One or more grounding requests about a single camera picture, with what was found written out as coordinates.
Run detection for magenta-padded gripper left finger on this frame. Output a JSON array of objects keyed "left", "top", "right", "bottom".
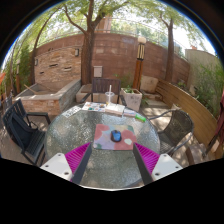
[{"left": 39, "top": 142, "right": 94, "bottom": 186}]

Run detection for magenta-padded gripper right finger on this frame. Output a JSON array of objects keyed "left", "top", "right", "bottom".
[{"left": 132, "top": 142, "right": 184, "bottom": 186}]

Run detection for blue computer mouse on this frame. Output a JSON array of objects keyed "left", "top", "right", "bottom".
[{"left": 110, "top": 129, "right": 123, "bottom": 143}]

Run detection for metal mesh chair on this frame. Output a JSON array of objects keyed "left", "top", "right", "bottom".
[{"left": 148, "top": 109, "right": 195, "bottom": 156}]

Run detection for black slatted armchair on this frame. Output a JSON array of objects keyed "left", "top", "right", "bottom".
[{"left": 2, "top": 98, "right": 52, "bottom": 167}]

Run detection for curved wooden bench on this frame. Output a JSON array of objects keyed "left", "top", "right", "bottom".
[{"left": 154, "top": 79, "right": 224, "bottom": 159}]

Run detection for small pale booklet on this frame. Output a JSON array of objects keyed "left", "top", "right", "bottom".
[{"left": 123, "top": 108, "right": 137, "bottom": 118}]

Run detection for stone raised basin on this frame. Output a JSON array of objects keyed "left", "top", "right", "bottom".
[{"left": 14, "top": 78, "right": 82, "bottom": 116}]

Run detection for white stone planter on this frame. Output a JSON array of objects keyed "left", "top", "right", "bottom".
[{"left": 119, "top": 87, "right": 143, "bottom": 113}]

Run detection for stone tree base block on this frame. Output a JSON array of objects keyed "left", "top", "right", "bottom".
[{"left": 75, "top": 83, "right": 94, "bottom": 104}]

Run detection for dark slatted armchair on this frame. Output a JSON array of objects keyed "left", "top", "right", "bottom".
[{"left": 79, "top": 77, "right": 128, "bottom": 107}]

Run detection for thin curved tree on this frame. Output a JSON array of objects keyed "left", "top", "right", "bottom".
[{"left": 28, "top": 13, "right": 56, "bottom": 86}]

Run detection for slender leaning tree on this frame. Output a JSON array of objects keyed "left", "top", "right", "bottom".
[{"left": 159, "top": 13, "right": 176, "bottom": 84}]

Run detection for thick forked tree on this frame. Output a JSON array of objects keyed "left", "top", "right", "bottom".
[{"left": 63, "top": 0, "right": 111, "bottom": 86}]

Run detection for wooden lamp post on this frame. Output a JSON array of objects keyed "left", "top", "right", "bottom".
[{"left": 132, "top": 35, "right": 147, "bottom": 91}]

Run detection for beige wall utility box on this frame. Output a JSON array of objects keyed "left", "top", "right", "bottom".
[{"left": 93, "top": 65, "right": 103, "bottom": 78}]

